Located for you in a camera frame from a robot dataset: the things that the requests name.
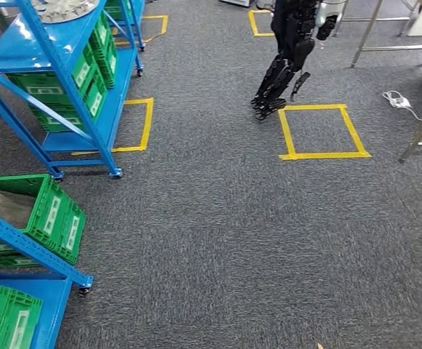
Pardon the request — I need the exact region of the white power adapter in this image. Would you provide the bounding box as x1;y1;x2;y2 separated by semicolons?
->
382;89;413;110

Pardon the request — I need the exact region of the blue metal shelf rack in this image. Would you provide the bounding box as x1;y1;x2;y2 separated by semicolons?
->
104;0;147;78
0;206;95;349
0;0;147;182

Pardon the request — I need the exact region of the yellow floor tape outline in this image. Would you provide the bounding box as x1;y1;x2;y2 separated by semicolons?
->
110;14;169;48

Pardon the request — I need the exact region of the dark humanoid robot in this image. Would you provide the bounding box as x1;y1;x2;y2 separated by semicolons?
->
250;0;347;122

